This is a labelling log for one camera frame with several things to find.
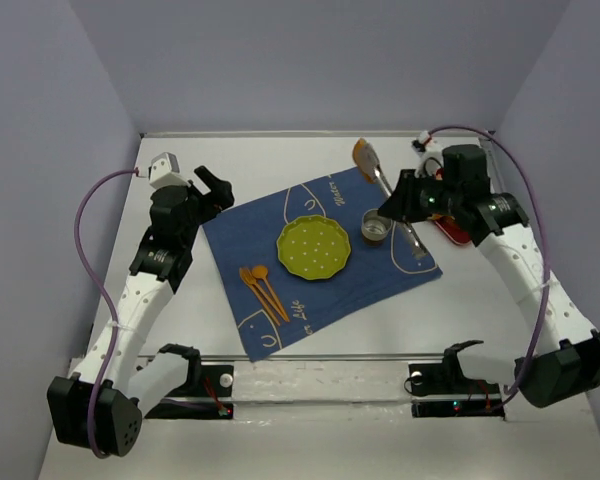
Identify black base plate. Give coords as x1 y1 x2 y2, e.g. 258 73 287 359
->
146 364 234 421
403 363 506 419

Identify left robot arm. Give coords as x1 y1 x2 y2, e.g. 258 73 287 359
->
47 164 235 459

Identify purple cable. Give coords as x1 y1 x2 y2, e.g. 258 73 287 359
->
429 124 551 399
74 168 149 459

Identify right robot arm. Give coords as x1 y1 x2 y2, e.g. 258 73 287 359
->
379 144 600 408

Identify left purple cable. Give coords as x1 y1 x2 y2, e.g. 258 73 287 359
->
74 168 149 459

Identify metal cup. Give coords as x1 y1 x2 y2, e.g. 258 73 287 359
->
361 209 393 246

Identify speckled bread slice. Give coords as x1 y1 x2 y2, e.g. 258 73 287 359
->
352 138 379 183

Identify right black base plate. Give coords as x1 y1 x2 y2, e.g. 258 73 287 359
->
403 363 506 419

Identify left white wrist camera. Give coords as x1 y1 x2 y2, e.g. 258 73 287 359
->
136 152 188 190

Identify metal serving tongs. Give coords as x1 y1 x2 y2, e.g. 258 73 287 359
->
364 142 428 259

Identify blue embroidered cloth mat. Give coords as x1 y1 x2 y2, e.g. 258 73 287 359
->
204 168 442 362

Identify red tray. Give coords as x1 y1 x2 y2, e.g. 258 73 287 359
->
431 215 472 246

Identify green dotted plate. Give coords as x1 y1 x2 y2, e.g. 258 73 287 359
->
276 215 352 281

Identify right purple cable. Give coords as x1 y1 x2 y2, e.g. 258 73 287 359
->
429 124 551 399

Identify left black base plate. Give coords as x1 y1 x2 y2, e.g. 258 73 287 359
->
146 364 234 421

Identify orange plastic spoon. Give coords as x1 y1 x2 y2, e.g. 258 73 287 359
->
251 265 290 323

